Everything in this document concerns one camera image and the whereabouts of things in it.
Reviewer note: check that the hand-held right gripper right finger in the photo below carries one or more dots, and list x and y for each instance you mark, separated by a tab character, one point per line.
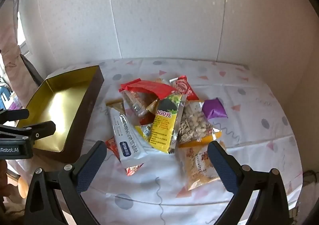
221	167

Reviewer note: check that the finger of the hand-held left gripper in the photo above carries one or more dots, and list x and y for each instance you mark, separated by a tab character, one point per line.
37	130
15	115

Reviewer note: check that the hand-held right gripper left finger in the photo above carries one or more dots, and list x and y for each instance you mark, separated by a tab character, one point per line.
89	165

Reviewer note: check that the clear flaky pastry packet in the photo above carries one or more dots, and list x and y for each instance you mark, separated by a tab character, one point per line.
197	165

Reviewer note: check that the small red snack packet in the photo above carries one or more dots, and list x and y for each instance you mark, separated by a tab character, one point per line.
112	146
134	169

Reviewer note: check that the gold tin box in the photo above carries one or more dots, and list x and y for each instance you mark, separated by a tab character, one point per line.
57	105

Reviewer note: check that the long white snack packet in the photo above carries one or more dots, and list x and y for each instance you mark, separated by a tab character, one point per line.
127	137

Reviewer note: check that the clear nut packet orange end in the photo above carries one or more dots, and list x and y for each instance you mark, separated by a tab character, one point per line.
197	122

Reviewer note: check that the yellow and black sachet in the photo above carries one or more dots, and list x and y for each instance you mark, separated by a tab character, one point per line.
164	125

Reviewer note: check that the cereal bar with red ends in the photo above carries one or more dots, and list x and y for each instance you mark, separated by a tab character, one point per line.
135	104

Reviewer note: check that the round wooden stool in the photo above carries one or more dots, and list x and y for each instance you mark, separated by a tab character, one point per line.
22	187

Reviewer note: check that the patterned white tablecloth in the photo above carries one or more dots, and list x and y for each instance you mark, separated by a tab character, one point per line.
249	115

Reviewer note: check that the purple snack packet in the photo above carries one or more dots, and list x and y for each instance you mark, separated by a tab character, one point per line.
214	107

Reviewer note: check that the small yellow snack packet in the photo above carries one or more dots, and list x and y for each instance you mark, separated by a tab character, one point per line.
144	132

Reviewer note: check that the pink patterned curtain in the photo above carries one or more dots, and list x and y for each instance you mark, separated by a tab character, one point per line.
11	50

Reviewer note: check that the red packet with cream edge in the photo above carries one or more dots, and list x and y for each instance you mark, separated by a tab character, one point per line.
184	87

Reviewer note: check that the large red foil packet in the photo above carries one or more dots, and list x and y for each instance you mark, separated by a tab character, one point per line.
155	89

